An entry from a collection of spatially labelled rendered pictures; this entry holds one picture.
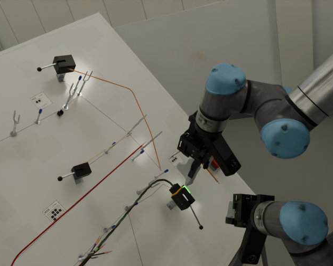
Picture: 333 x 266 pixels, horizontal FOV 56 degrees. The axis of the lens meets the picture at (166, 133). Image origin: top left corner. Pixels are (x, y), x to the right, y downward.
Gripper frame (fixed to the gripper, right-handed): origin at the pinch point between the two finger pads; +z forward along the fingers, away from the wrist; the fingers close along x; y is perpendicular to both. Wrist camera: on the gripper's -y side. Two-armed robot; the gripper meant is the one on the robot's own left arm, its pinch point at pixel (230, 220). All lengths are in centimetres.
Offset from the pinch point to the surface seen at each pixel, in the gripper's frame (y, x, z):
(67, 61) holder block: 43, 53, 10
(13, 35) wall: 176, 159, 278
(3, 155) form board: 12, 65, 8
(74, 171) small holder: 9.2, 45.0, 5.5
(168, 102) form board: 42, 16, 29
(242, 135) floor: 81, -102, 214
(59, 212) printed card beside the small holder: -2.5, 47.6, 9.0
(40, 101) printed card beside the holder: 30, 59, 14
